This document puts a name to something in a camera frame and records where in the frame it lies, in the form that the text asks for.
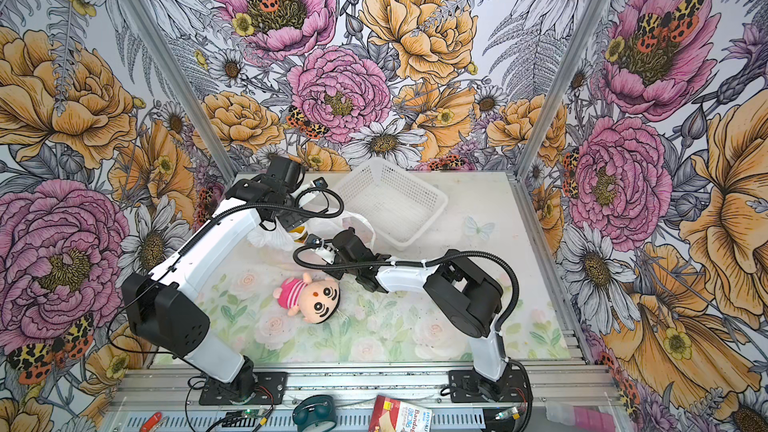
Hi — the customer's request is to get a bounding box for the red handled tool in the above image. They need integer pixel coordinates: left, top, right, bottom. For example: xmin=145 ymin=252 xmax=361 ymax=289
xmin=139 ymin=412 xmax=165 ymax=432

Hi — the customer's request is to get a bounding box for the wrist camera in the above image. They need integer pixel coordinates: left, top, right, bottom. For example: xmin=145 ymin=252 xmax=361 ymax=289
xmin=308 ymin=177 xmax=329 ymax=192
xmin=305 ymin=234 xmax=336 ymax=264

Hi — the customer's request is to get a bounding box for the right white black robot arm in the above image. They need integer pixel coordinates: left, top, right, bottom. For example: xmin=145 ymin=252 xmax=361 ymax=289
xmin=325 ymin=228 xmax=509 ymax=401

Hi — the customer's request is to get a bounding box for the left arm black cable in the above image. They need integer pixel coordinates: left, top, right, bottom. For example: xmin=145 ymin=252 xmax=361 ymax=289
xmin=107 ymin=182 xmax=346 ymax=355

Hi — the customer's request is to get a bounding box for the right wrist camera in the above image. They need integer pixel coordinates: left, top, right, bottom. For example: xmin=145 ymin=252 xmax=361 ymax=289
xmin=305 ymin=234 xmax=336 ymax=264

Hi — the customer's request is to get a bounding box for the red white bandage box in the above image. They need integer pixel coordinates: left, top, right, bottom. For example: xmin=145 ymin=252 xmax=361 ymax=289
xmin=368 ymin=395 xmax=433 ymax=432

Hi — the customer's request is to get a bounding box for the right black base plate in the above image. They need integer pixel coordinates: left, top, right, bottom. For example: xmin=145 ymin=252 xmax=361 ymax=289
xmin=441 ymin=363 xmax=533 ymax=403

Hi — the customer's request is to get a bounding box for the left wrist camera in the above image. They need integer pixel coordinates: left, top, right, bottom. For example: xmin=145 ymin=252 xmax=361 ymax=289
xmin=308 ymin=177 xmax=329 ymax=192

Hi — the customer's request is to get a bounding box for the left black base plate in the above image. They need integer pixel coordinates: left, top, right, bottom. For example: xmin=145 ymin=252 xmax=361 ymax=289
xmin=198 ymin=371 xmax=288 ymax=406

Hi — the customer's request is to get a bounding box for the aluminium front rail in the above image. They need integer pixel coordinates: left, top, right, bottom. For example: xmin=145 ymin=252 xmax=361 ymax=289
xmin=114 ymin=360 xmax=618 ymax=411

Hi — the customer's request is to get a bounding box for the teal tape roll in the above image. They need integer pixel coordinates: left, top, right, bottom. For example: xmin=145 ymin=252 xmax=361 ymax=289
xmin=292 ymin=394 xmax=337 ymax=432

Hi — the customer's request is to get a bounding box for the pink plastic box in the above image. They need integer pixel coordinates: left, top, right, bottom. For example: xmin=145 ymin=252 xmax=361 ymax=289
xmin=545 ymin=402 xmax=617 ymax=432

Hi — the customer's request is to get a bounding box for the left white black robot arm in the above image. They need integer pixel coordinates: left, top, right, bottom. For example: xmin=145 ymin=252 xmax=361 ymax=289
xmin=121 ymin=157 xmax=303 ymax=403

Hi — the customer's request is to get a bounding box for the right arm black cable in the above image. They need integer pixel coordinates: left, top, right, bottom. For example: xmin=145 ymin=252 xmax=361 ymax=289
xmin=292 ymin=233 xmax=521 ymax=332

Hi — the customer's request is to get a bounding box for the green circuit board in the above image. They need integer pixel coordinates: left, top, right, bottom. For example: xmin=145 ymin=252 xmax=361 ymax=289
xmin=225 ymin=408 xmax=272 ymax=427

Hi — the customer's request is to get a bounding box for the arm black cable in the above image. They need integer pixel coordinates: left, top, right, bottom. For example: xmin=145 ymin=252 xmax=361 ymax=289
xmin=107 ymin=182 xmax=346 ymax=355
xmin=292 ymin=233 xmax=521 ymax=332

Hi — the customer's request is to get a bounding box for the pink plush doll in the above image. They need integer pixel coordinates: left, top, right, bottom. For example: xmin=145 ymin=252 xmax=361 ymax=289
xmin=273 ymin=273 xmax=341 ymax=324

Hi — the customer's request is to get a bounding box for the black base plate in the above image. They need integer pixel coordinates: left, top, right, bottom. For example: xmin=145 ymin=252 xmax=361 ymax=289
xmin=198 ymin=371 xmax=288 ymax=406
xmin=441 ymin=363 xmax=533 ymax=403

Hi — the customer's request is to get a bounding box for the white plastic bag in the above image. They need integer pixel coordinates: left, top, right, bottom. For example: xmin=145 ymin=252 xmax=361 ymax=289
xmin=246 ymin=210 xmax=377 ymax=252

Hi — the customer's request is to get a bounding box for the white plastic mesh basket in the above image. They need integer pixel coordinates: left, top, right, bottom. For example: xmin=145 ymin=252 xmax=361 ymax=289
xmin=333 ymin=157 xmax=448 ymax=250

